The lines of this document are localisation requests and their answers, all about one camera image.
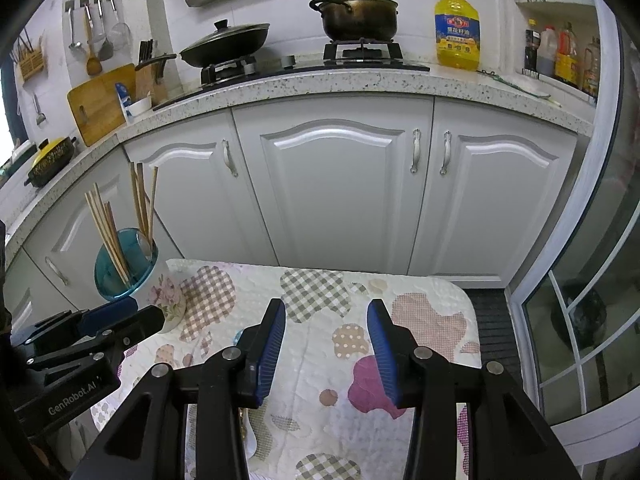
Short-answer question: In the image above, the floral cup with blue inside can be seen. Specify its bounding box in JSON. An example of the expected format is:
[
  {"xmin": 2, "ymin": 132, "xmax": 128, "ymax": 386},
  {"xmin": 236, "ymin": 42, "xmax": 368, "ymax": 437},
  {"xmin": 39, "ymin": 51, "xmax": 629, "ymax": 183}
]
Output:
[{"xmin": 94, "ymin": 227, "xmax": 188, "ymax": 334}]

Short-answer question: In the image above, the hanging mesh skimmer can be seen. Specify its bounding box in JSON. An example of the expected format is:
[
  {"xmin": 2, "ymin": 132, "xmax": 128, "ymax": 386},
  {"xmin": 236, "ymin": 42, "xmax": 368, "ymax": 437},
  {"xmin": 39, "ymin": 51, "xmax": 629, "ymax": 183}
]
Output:
[{"xmin": 107, "ymin": 0, "xmax": 133, "ymax": 52}]

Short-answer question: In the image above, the yellow and black casserole pot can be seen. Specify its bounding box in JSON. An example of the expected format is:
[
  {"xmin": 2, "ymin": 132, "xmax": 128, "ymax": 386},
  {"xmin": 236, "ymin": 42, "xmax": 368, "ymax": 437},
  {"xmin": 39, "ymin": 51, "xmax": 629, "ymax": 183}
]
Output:
[{"xmin": 23, "ymin": 137, "xmax": 79, "ymax": 189}]

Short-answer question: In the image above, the wooden spatula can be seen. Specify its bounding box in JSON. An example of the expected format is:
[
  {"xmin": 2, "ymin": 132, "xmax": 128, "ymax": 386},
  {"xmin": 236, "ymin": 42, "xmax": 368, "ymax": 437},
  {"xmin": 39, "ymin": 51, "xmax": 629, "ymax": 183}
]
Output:
[{"xmin": 82, "ymin": 7, "xmax": 104, "ymax": 78}]

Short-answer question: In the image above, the white wall shelf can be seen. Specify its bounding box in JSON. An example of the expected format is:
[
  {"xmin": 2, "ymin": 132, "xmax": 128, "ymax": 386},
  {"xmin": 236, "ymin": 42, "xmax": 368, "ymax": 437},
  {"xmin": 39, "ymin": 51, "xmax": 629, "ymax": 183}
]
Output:
[{"xmin": 514, "ymin": 0, "xmax": 602, "ymax": 107}]

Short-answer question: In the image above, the yellow cooking oil bottle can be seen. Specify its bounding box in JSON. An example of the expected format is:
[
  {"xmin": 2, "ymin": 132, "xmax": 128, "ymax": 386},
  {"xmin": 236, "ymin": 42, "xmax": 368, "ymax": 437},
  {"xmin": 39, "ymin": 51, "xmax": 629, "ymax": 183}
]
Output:
[{"xmin": 433, "ymin": 0, "xmax": 483, "ymax": 73}]

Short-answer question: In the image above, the dark sauce bottle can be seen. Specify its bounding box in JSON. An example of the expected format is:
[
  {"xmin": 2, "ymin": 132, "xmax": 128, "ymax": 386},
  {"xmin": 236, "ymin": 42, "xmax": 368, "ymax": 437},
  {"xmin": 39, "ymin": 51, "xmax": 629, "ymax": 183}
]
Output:
[{"xmin": 523, "ymin": 18, "xmax": 541, "ymax": 74}]

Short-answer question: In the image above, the hanging metal spatula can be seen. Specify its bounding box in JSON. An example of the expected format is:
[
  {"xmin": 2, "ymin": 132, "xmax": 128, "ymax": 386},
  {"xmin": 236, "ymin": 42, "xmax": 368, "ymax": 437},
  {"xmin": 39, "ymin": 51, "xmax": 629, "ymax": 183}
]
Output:
[{"xmin": 94, "ymin": 0, "xmax": 117, "ymax": 62}]

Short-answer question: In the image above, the white bowl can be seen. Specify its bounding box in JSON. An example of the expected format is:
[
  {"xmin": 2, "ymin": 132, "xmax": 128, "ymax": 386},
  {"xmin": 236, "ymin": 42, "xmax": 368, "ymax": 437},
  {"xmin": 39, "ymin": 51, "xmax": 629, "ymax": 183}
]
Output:
[{"xmin": 125, "ymin": 95, "xmax": 154, "ymax": 124}]

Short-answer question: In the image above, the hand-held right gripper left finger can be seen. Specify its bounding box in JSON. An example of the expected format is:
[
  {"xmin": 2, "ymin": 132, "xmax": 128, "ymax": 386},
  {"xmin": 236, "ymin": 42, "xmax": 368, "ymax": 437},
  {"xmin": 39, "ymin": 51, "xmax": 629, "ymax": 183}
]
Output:
[{"xmin": 70, "ymin": 298, "xmax": 287, "ymax": 480}]

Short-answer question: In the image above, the green stalk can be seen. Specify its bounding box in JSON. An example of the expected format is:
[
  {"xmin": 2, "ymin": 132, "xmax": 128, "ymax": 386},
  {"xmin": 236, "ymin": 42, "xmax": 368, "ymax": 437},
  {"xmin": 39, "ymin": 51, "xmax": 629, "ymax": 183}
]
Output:
[{"xmin": 489, "ymin": 72, "xmax": 564, "ymax": 107}]

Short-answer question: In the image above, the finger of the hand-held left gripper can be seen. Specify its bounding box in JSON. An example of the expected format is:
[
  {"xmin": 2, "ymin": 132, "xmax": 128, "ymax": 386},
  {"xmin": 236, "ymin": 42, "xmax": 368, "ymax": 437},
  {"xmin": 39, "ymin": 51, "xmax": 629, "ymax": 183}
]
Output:
[
  {"xmin": 26, "ymin": 304, "xmax": 167, "ymax": 378},
  {"xmin": 9, "ymin": 295, "xmax": 139, "ymax": 357}
]

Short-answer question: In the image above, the patchwork print quilt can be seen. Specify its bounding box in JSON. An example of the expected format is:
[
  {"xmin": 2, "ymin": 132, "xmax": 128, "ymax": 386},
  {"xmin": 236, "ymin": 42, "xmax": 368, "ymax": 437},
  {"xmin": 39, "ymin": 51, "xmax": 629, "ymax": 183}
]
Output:
[{"xmin": 67, "ymin": 258, "xmax": 482, "ymax": 480}]

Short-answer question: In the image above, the wooden knife block with knives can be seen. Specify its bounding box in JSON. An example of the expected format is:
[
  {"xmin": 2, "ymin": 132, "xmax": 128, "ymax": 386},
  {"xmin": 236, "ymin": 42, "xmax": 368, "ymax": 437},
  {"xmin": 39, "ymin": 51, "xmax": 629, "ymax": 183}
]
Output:
[{"xmin": 134, "ymin": 39, "xmax": 178, "ymax": 104}]

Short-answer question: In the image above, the clear brown bottle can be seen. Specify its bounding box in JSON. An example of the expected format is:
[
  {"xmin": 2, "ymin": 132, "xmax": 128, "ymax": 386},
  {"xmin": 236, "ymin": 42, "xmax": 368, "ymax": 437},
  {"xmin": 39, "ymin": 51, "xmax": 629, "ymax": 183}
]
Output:
[{"xmin": 581, "ymin": 35, "xmax": 601, "ymax": 99}]

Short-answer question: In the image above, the metal cabinet handle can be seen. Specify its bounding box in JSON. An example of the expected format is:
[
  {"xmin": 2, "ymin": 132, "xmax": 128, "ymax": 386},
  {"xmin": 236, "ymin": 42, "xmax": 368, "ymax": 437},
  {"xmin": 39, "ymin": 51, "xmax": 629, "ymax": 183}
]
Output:
[
  {"xmin": 221, "ymin": 139, "xmax": 239, "ymax": 178},
  {"xmin": 410, "ymin": 128, "xmax": 423, "ymax": 176},
  {"xmin": 44, "ymin": 256, "xmax": 70, "ymax": 287},
  {"xmin": 439, "ymin": 130, "xmax": 453, "ymax": 177}
]

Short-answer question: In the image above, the bottle with red yellow label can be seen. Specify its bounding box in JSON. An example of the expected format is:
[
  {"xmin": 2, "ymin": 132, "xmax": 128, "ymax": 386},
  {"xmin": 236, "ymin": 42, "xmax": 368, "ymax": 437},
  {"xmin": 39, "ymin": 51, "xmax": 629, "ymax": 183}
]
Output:
[{"xmin": 554, "ymin": 21, "xmax": 580, "ymax": 87}]

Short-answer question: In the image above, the glass pan lid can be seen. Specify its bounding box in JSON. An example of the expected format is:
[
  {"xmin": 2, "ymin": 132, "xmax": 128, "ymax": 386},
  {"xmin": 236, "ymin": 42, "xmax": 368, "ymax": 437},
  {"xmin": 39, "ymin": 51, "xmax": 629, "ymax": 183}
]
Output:
[{"xmin": 181, "ymin": 18, "xmax": 271, "ymax": 54}]

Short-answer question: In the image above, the dark stock pot with lid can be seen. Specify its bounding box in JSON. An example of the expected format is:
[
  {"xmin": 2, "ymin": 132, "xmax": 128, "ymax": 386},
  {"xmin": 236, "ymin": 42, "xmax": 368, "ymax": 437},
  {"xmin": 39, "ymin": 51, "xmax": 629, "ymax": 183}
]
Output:
[{"xmin": 308, "ymin": 0, "xmax": 401, "ymax": 44}]

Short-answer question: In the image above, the white cabinet door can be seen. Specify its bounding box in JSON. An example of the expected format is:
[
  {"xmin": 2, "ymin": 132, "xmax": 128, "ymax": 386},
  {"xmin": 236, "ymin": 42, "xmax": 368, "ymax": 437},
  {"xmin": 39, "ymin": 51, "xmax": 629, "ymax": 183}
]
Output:
[
  {"xmin": 231, "ymin": 94, "xmax": 435, "ymax": 277},
  {"xmin": 409, "ymin": 99, "xmax": 580, "ymax": 288},
  {"xmin": 122, "ymin": 109, "xmax": 280, "ymax": 267},
  {"xmin": 21, "ymin": 149, "xmax": 183, "ymax": 313}
]

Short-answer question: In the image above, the wooden wall chopstick basket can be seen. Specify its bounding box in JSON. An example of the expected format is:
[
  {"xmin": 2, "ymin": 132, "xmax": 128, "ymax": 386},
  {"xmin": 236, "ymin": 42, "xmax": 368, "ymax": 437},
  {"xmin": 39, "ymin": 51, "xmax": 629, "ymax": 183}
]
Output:
[{"xmin": 9, "ymin": 30, "xmax": 48, "ymax": 83}]

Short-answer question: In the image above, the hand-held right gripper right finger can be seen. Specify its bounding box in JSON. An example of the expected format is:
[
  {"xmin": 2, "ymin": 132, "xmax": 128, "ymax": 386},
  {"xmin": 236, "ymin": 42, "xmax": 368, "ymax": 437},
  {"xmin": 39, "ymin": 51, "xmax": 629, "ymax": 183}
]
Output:
[{"xmin": 366, "ymin": 299, "xmax": 583, "ymax": 480}]

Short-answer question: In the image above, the glass sliding door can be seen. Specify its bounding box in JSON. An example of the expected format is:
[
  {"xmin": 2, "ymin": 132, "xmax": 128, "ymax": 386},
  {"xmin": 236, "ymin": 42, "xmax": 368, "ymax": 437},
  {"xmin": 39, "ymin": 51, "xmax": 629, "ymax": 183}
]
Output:
[{"xmin": 507, "ymin": 7, "xmax": 640, "ymax": 453}]

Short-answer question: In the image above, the hanging metal ladle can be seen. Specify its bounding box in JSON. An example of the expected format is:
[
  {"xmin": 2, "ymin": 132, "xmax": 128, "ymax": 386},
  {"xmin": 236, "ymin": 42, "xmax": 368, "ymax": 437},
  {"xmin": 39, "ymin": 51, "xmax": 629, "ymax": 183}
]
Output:
[{"xmin": 66, "ymin": 2, "xmax": 84, "ymax": 55}]

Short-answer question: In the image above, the speckled stone countertop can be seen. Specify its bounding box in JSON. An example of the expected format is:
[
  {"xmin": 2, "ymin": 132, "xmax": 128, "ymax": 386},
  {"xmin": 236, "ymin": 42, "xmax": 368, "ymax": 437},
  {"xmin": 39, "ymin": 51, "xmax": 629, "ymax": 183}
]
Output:
[{"xmin": 0, "ymin": 62, "xmax": 599, "ymax": 243}]

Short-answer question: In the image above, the black glass gas stove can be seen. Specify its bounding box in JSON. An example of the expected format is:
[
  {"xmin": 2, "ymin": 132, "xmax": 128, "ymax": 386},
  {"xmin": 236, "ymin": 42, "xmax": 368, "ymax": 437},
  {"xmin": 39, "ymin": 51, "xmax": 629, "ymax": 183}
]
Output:
[{"xmin": 151, "ymin": 40, "xmax": 432, "ymax": 112}]

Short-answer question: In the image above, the wooden cutting board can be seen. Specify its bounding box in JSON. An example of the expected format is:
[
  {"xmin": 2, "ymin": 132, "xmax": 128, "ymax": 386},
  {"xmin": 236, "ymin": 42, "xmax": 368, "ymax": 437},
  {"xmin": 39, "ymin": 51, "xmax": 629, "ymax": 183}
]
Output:
[{"xmin": 66, "ymin": 63, "xmax": 138, "ymax": 148}]

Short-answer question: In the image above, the black frying pan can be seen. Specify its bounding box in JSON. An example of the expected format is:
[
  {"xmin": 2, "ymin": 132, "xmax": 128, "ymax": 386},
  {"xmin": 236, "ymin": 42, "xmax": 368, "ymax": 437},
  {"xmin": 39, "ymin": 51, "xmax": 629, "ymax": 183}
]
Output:
[{"xmin": 134, "ymin": 22, "xmax": 272, "ymax": 72}]

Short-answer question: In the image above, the blue and white packet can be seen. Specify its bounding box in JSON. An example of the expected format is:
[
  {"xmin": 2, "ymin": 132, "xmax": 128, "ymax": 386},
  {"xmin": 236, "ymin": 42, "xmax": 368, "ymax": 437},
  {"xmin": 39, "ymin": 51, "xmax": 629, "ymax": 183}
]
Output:
[{"xmin": 114, "ymin": 82, "xmax": 134, "ymax": 122}]

